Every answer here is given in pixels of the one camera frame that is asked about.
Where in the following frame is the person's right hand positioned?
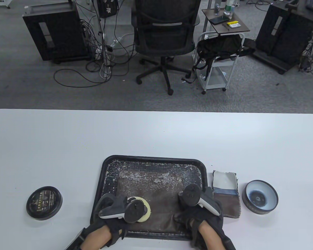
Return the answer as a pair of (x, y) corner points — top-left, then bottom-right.
(173, 202), (224, 236)

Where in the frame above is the person's left hand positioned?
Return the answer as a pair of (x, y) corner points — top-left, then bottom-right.
(91, 193), (129, 241)

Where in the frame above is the yellow round sponge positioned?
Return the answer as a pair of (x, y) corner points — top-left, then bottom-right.
(127, 197), (152, 223)

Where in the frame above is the grey polishing cloth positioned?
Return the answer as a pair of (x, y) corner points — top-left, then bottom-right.
(211, 171), (241, 218)

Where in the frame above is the brown leather bag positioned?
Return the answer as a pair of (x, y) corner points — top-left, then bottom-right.
(115, 170), (191, 233)

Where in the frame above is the black leather care cream tin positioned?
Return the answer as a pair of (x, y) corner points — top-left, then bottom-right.
(242, 180), (279, 215)

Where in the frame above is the black labelled tin lid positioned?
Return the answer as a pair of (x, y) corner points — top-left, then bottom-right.
(26, 186), (63, 221)

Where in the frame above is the person's left forearm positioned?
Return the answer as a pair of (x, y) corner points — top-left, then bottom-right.
(65, 225), (116, 250)

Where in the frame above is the person's right forearm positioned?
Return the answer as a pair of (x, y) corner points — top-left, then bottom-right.
(192, 221), (236, 250)

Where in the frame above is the black hanging bag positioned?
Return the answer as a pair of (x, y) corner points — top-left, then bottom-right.
(97, 0), (119, 18)

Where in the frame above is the right black white controller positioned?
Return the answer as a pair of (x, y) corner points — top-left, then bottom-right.
(179, 184), (222, 216)

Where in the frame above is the black white controller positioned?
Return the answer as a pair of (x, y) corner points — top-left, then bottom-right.
(99, 197), (144, 223)
(179, 184), (222, 216)

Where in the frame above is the left black white controller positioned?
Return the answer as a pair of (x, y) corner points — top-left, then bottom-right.
(99, 197), (144, 223)

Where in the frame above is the black plastic tray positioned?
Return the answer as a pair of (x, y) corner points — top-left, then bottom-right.
(90, 155), (212, 240)

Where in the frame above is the white rolling cart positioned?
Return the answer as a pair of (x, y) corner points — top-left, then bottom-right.
(194, 31), (244, 95)

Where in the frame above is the black backpack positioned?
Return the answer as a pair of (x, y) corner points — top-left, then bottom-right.
(193, 35), (256, 78)

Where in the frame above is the black office chair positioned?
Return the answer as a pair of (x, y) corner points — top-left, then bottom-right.
(131, 0), (201, 96)

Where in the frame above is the small brown side table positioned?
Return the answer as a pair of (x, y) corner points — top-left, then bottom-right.
(202, 9), (250, 34)

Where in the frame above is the black computer tower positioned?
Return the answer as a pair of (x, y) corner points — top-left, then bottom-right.
(22, 1), (92, 64)
(252, 0), (313, 75)

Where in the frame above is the white desk leg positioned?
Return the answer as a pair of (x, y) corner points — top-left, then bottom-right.
(93, 0), (112, 68)

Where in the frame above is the black tablet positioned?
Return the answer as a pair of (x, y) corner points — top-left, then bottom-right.
(209, 16), (230, 25)

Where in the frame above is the green label bottle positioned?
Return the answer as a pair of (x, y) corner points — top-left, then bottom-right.
(224, 0), (236, 19)

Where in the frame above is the black floor cable loop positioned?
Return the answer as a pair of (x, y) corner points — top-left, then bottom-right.
(53, 68), (112, 88)

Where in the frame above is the tangle of black cables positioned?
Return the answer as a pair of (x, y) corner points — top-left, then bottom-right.
(299, 34), (313, 76)

